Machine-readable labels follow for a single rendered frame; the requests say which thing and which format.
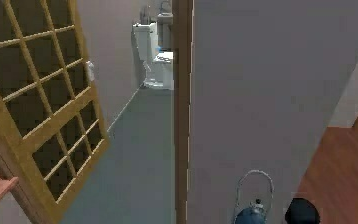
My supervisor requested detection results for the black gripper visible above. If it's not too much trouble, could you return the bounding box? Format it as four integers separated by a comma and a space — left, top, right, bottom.
233, 169, 276, 224

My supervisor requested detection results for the white toilet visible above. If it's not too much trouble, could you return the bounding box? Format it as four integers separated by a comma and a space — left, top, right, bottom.
132, 22, 175, 91

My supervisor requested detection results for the grey bottle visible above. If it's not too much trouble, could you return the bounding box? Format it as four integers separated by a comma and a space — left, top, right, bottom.
139, 5, 152, 25

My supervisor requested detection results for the wooden lattice room door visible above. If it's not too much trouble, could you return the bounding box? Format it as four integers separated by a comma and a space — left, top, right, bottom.
0, 0, 111, 224

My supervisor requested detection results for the brown wooden door frame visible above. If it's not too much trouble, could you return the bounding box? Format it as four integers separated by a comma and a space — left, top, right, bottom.
171, 0, 195, 224

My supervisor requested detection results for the grey pedestal sink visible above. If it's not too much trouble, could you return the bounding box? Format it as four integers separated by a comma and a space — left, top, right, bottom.
156, 0, 174, 52

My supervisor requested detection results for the white door handle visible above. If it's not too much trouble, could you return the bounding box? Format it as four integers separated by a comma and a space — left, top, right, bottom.
85, 60, 97, 83

